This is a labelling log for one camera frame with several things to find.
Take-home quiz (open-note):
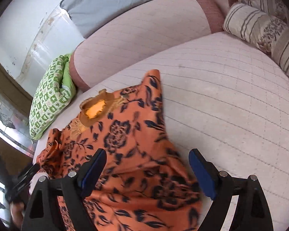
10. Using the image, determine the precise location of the beige striped pillow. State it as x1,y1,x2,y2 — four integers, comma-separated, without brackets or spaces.
223,3,289,78
238,0,289,26

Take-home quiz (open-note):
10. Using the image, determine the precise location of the orange floral garment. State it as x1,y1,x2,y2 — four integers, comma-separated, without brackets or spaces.
36,69,202,230

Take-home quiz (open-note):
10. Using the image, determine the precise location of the green patterned pillow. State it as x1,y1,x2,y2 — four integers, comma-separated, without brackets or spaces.
29,54,76,140

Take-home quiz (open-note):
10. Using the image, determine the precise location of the wooden mirrored wardrobe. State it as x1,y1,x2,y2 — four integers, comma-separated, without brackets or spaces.
0,64,36,226

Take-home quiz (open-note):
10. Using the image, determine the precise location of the left hand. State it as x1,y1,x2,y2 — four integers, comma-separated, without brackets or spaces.
10,202,24,229

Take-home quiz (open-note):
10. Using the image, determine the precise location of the pink quilted bolster cushion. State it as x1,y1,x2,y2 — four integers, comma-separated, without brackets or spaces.
69,0,224,91

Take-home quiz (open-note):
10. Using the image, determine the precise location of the pink quilted mattress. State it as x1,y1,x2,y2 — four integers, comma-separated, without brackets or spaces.
34,32,289,230

